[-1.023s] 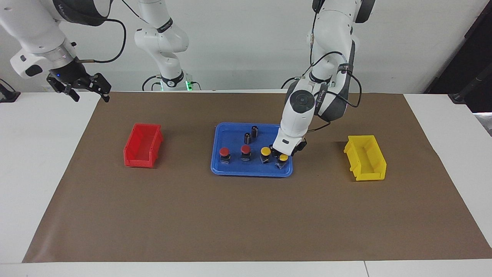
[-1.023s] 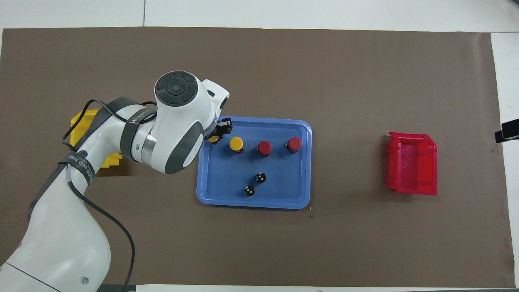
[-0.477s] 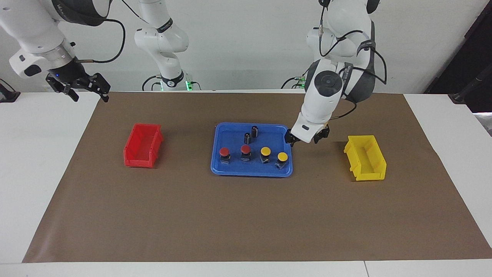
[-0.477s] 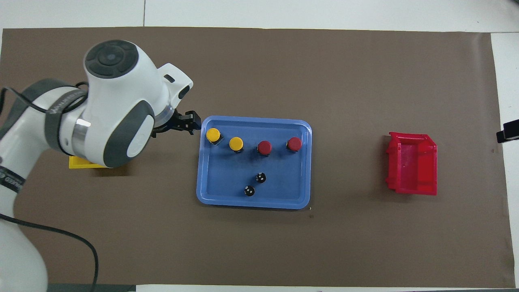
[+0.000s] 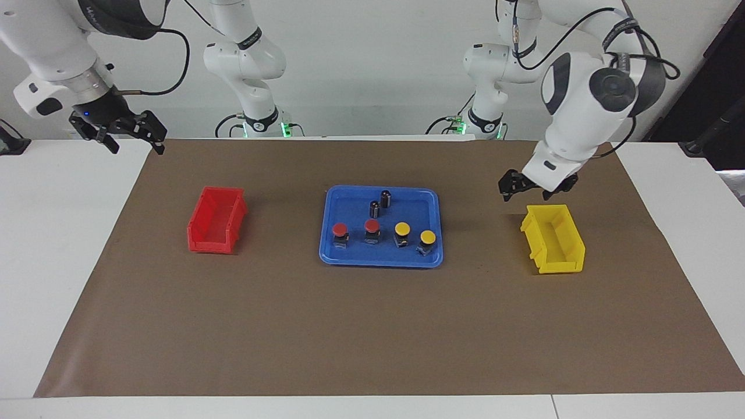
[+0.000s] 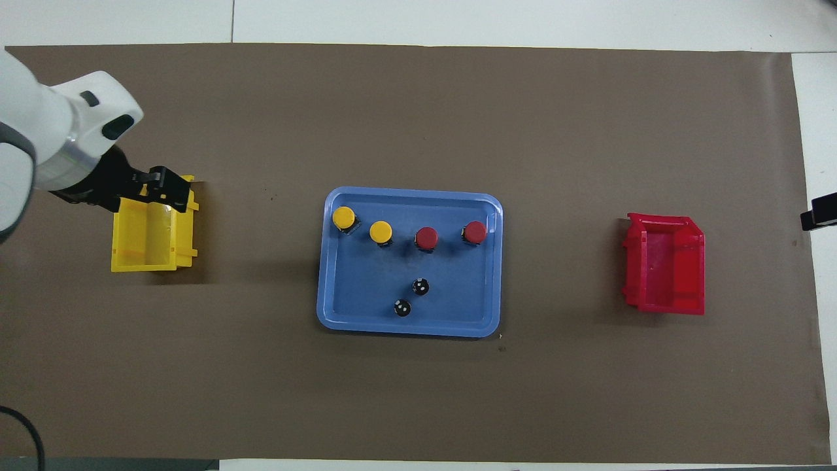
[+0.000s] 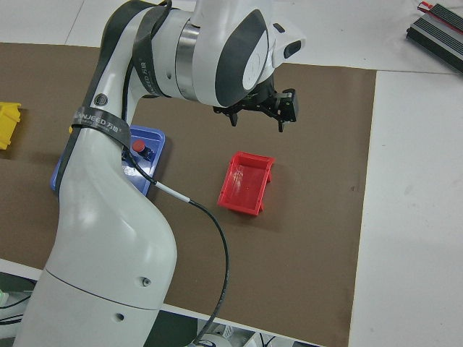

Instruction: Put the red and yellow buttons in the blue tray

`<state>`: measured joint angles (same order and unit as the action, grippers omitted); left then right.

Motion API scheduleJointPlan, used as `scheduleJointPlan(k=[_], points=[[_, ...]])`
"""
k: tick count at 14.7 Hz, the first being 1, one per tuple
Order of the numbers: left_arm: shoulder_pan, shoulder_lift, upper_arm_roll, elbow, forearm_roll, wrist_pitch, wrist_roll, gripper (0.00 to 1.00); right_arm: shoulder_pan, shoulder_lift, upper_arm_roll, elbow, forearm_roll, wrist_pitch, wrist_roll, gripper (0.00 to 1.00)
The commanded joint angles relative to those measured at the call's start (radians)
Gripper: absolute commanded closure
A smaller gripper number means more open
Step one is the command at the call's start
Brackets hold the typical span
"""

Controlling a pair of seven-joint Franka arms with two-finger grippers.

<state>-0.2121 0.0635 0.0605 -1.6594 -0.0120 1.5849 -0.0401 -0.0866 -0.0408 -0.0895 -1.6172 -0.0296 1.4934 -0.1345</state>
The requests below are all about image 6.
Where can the blue plastic tray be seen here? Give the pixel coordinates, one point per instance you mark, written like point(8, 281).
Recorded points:
point(366, 288)

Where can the yellow push button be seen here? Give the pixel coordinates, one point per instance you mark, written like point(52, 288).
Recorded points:
point(344, 217)
point(380, 231)

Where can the red push button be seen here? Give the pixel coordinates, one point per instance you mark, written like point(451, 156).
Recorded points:
point(475, 231)
point(426, 237)

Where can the yellow plastic bin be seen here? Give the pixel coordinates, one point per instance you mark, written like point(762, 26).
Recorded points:
point(140, 242)

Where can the red plastic bin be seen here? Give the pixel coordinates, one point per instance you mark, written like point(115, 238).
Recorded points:
point(667, 268)

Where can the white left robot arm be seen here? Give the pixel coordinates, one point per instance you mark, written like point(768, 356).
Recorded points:
point(46, 124)

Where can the brown paper mat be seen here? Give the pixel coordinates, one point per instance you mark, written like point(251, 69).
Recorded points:
point(418, 118)

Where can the small black cylinder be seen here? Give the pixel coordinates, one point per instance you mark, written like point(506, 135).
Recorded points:
point(402, 308)
point(421, 286)

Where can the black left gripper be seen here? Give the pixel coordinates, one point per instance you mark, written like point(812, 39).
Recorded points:
point(104, 183)

